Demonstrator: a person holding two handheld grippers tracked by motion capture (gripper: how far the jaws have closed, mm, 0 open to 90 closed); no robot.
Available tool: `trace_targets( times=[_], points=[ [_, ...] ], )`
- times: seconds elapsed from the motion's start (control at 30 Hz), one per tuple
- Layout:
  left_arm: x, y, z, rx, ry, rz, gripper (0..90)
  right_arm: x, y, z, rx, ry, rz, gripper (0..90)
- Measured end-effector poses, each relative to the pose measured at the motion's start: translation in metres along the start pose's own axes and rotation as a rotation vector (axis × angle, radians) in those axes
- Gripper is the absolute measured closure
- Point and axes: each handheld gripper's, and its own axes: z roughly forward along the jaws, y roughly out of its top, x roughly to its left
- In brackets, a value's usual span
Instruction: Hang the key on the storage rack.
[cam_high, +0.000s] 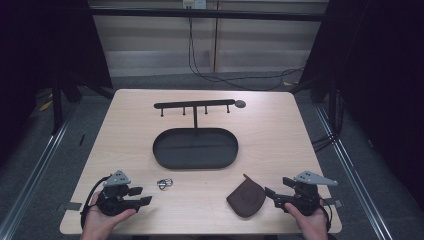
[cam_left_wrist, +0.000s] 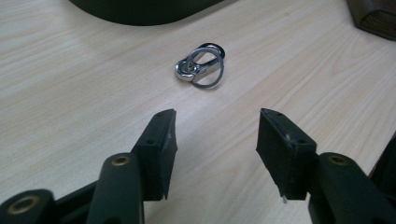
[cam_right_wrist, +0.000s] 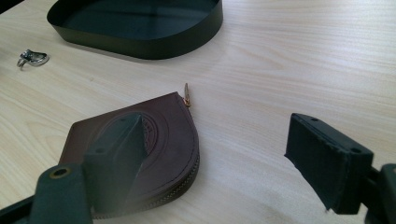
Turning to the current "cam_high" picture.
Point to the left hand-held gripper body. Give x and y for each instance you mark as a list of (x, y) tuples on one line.
[(113, 200)]

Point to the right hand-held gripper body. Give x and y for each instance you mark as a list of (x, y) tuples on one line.
[(306, 200)]

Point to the person's right hand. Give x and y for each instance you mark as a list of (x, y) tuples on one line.
[(311, 225)]

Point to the person's left hand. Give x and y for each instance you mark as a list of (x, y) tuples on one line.
[(100, 223)]

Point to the grey tape strip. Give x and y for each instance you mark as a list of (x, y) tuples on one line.
[(69, 206), (333, 202)]

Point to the brown leather pouch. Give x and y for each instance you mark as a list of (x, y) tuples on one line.
[(246, 199)]

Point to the small black floor object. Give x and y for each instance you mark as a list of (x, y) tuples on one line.
[(82, 140)]

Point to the black key rack with tray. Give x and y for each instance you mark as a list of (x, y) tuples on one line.
[(195, 150)]

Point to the black metal stand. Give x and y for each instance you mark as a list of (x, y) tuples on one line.
[(57, 110)]

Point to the yellow floor marker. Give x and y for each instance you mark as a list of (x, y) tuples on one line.
[(45, 106)]

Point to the dark curtain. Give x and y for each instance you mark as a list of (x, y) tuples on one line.
[(40, 50), (383, 83)]

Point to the white power outlet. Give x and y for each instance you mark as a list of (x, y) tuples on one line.
[(194, 3)]

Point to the metal floor rail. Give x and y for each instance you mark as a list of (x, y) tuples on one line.
[(353, 176), (36, 170)]

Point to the black horizontal frame bar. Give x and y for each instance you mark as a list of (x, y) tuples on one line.
[(206, 14)]

